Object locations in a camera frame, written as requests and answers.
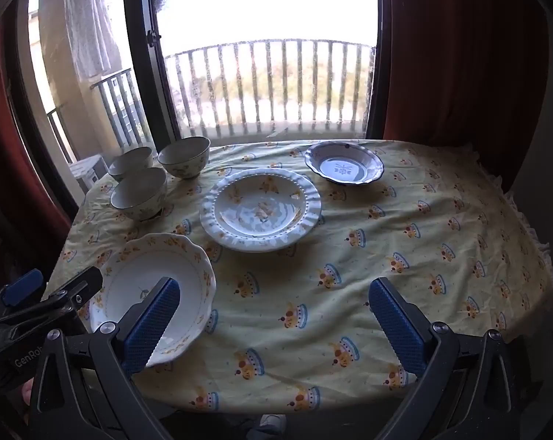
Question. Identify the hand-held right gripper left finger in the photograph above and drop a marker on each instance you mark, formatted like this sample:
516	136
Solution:
152	321

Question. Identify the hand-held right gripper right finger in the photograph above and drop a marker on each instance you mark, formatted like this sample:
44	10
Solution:
395	325

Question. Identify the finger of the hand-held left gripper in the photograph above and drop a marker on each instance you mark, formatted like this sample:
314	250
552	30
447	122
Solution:
24	286
81	286

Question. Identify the white scalloped yellow-flower plate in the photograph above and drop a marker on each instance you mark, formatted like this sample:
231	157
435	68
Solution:
129	275

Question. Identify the cream floral bowl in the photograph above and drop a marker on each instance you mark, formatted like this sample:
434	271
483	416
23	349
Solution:
129	160
138	190
184	153

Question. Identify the large grey-rimmed beaded plate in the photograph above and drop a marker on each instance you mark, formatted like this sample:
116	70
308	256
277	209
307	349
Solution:
260	211

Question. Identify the blue-rimmed white plate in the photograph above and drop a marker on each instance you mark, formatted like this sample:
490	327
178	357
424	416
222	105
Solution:
343	165

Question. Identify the yellow printed tablecloth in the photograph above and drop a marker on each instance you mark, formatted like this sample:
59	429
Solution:
304	261

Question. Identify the balcony railing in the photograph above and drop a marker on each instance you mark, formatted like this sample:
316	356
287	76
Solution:
115	110

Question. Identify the white hanging cloth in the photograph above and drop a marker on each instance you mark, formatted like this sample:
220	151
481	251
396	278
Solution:
90	18

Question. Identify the dark window frame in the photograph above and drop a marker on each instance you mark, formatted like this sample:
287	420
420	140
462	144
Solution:
138	32

